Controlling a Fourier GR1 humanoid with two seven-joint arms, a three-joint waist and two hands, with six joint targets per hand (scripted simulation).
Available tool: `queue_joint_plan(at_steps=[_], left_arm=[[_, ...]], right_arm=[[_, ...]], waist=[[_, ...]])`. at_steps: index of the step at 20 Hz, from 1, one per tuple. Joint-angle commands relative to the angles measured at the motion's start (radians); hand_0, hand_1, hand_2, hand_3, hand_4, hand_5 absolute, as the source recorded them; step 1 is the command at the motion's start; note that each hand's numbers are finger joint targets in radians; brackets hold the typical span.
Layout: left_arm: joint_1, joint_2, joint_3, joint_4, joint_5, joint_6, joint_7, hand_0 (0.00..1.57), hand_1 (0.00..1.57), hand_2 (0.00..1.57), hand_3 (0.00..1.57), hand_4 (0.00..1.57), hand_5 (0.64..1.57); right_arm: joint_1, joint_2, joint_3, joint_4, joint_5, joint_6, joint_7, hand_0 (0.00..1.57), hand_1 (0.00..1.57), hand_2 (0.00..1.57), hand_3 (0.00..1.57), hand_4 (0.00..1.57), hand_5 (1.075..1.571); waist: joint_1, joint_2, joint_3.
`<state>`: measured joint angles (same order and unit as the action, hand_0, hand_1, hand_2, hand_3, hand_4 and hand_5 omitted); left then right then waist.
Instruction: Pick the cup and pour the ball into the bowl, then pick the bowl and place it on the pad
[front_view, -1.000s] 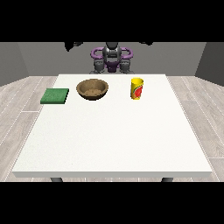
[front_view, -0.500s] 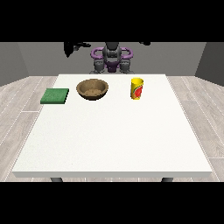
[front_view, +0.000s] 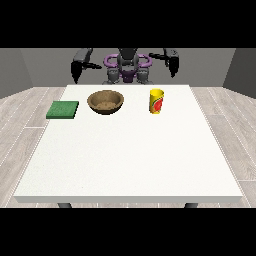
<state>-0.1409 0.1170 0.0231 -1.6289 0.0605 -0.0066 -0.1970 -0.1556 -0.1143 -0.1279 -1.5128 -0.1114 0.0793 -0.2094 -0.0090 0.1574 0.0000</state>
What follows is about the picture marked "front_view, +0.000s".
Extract brown wooden bowl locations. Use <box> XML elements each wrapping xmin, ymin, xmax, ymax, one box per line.
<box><xmin>86</xmin><ymin>89</ymin><xmax>125</xmax><ymax>116</ymax></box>

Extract yellow cup with melon print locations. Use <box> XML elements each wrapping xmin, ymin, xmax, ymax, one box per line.
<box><xmin>148</xmin><ymin>88</ymin><xmax>165</xmax><ymax>115</ymax></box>

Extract green square pad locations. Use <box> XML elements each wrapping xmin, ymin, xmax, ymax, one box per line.
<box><xmin>45</xmin><ymin>100</ymin><xmax>80</xmax><ymax>120</ymax></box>

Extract grey robot trunk purple rings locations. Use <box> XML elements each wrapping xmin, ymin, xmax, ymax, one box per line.
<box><xmin>101</xmin><ymin>48</ymin><xmax>155</xmax><ymax>86</ymax></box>

